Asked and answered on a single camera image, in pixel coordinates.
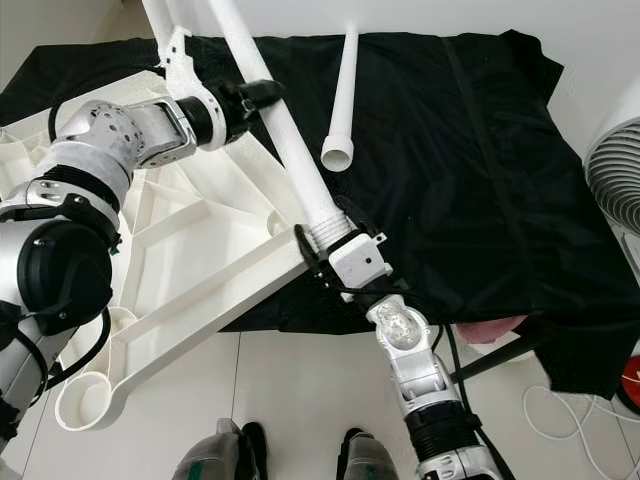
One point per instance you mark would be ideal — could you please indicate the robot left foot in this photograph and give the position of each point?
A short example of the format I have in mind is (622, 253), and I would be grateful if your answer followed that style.
(220, 452)

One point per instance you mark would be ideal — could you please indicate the black tablecloth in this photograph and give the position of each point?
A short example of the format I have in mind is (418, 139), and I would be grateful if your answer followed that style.
(480, 200)

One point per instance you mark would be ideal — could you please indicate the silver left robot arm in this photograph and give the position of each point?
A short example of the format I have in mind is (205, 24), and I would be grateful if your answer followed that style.
(120, 135)

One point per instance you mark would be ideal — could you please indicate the white plastic children table top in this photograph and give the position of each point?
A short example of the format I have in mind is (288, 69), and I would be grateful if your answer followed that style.
(210, 270)

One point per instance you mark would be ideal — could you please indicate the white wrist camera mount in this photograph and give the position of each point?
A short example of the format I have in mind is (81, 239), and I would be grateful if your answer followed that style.
(360, 260)
(182, 65)

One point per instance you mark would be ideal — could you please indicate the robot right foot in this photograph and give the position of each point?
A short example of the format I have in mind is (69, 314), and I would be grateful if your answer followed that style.
(372, 458)

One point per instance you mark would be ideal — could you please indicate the white round fan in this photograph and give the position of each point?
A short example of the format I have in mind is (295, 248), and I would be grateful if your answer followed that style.
(618, 175)

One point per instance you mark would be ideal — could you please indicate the pink cushion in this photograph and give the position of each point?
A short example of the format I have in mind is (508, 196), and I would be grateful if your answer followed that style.
(495, 330)

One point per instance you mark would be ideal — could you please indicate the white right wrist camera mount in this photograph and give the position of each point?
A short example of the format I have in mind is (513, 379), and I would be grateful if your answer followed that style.
(360, 260)

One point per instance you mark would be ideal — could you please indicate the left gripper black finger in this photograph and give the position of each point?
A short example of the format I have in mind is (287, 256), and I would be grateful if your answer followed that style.
(263, 92)

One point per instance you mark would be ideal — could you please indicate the red object on floor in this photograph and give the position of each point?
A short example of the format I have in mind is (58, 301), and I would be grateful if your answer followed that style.
(633, 378)

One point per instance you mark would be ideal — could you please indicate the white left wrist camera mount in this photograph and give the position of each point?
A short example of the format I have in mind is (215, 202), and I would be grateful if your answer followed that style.
(182, 65)

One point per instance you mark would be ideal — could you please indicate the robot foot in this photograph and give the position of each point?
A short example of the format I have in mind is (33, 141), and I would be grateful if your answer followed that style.
(220, 452)
(372, 458)

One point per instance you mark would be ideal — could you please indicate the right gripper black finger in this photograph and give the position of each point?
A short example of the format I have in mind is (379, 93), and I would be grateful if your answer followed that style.
(310, 250)

